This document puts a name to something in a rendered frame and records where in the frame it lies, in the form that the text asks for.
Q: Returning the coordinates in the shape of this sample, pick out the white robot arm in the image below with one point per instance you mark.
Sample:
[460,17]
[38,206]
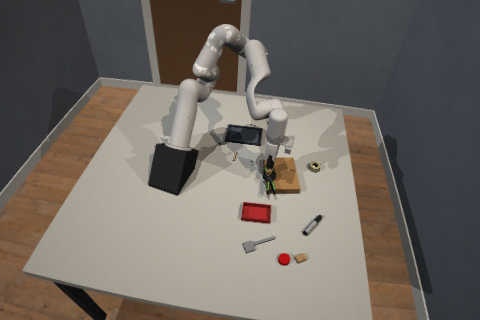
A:
[206,70]

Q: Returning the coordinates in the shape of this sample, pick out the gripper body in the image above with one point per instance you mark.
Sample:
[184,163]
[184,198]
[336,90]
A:
[271,149]

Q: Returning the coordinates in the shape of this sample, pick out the brown wooden board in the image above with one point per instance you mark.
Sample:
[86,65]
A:
[286,181]

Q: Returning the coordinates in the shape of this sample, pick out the red button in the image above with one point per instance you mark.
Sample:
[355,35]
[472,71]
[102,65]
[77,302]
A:
[284,259]

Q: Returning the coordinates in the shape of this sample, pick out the red open tray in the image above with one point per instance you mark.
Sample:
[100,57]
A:
[254,212]

